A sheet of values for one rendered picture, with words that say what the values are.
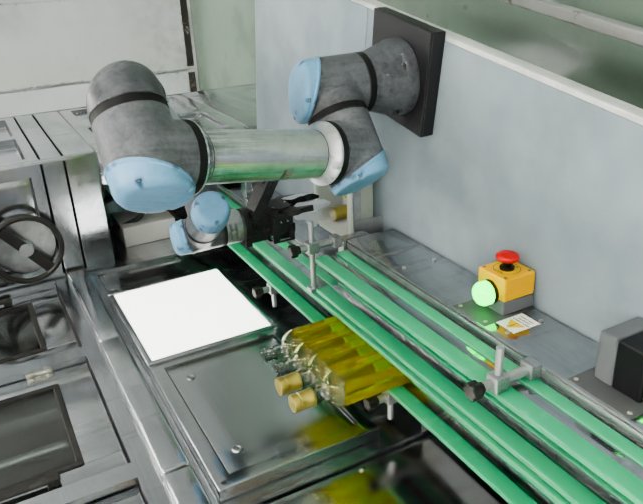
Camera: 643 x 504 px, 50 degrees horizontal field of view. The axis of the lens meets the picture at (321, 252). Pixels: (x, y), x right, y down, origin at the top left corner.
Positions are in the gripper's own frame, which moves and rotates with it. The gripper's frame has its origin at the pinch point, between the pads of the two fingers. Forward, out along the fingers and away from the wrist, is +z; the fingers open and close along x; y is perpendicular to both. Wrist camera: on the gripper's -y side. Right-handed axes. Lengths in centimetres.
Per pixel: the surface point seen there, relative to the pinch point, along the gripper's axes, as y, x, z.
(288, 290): 25.2, -7.1, -6.5
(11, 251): 24, -74, -65
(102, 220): 20, -75, -38
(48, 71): 9, -350, -12
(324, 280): 18.2, 5.9, -3.0
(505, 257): -2, 54, 8
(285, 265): 17.8, -6.3, -7.2
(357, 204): 1.1, 6.6, 6.2
